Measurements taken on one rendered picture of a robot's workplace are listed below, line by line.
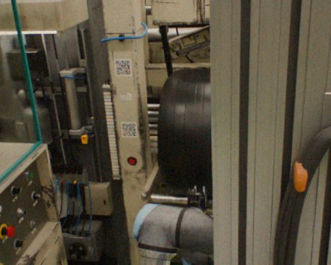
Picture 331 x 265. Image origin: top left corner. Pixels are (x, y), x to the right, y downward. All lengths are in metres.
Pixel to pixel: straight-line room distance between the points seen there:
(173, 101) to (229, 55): 1.38
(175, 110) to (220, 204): 1.31
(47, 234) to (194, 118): 0.78
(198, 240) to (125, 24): 0.99
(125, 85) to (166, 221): 0.84
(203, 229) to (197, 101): 0.68
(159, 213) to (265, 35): 0.93
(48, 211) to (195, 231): 0.91
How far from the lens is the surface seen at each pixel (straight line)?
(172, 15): 2.12
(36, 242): 1.95
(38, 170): 1.93
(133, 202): 2.21
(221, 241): 0.55
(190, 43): 2.27
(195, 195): 1.76
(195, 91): 1.84
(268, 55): 0.45
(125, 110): 2.00
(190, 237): 1.27
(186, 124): 1.78
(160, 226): 1.29
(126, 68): 1.94
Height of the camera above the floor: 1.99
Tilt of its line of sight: 23 degrees down
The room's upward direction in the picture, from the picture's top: 4 degrees counter-clockwise
